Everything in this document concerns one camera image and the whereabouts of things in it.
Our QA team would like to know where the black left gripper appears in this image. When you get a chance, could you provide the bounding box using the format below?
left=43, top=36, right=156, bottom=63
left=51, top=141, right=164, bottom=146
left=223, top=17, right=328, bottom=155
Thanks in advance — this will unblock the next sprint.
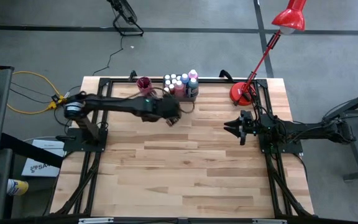
left=152, top=94, right=182, bottom=127

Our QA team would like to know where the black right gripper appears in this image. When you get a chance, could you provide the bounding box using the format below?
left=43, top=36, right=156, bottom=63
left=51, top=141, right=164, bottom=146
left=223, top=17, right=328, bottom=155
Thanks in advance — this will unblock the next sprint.
left=223, top=109, right=259, bottom=146

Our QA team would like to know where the large coral red paint bottle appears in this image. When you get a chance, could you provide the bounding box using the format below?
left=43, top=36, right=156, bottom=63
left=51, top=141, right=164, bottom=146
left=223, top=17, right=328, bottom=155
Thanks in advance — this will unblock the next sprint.
left=174, top=80, right=185, bottom=99

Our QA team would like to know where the large black paint bottle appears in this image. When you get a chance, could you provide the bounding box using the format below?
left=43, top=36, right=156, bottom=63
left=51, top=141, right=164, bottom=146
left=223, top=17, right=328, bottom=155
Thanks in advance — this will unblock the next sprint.
left=186, top=77, right=200, bottom=98

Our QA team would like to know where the grey plastic caddy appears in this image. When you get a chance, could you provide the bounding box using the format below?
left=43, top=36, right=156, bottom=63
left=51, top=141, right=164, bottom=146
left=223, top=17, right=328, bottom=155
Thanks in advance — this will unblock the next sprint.
left=162, top=74, right=200, bottom=103

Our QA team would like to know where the red desk lamp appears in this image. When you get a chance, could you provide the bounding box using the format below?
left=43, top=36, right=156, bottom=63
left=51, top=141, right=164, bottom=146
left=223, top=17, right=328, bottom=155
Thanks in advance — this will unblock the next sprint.
left=229, top=0, right=307, bottom=107

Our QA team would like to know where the red plastic cup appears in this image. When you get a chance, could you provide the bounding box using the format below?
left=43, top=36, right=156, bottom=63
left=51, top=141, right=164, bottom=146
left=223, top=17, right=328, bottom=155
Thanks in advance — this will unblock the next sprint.
left=136, top=77, right=154, bottom=97

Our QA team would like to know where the yellow black power plug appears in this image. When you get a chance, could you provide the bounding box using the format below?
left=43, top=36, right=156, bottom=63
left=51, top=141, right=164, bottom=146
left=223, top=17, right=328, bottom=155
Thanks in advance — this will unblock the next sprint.
left=48, top=94, right=68, bottom=110

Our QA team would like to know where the white printed paper sheet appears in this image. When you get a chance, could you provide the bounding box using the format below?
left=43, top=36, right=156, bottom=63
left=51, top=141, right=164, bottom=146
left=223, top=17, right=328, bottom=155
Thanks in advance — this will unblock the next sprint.
left=21, top=139, right=67, bottom=178

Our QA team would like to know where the black diagonal beam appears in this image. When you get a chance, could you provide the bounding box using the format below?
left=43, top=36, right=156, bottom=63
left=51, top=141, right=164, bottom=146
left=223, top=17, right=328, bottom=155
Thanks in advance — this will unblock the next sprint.
left=0, top=133, right=65, bottom=169

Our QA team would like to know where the yellow white can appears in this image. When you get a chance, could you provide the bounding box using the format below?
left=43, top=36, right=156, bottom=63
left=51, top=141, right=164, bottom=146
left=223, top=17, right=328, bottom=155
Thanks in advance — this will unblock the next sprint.
left=6, top=179, right=30, bottom=197

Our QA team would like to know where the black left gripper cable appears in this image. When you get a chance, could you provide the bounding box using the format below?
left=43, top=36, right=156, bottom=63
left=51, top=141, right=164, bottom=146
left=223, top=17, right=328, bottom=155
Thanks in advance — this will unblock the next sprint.
left=178, top=100, right=196, bottom=114

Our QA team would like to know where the black aluminium rig frame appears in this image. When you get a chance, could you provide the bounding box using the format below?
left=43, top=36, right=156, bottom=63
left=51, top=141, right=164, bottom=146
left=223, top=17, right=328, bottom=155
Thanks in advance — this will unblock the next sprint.
left=50, top=76, right=315, bottom=218

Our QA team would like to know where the black floor cable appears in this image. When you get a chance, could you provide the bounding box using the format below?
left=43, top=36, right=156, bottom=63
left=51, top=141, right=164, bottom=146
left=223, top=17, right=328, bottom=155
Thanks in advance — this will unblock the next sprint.
left=91, top=32, right=126, bottom=77

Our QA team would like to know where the silver aluminium rail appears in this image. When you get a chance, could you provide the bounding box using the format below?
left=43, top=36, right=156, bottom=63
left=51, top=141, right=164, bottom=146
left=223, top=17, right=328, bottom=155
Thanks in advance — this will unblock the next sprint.
left=252, top=218, right=288, bottom=224
left=78, top=217, right=115, bottom=224

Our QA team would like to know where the yellow extension cable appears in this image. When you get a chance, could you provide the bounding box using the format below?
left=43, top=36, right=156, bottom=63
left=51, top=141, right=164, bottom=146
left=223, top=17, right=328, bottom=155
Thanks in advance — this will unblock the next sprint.
left=0, top=51, right=67, bottom=115

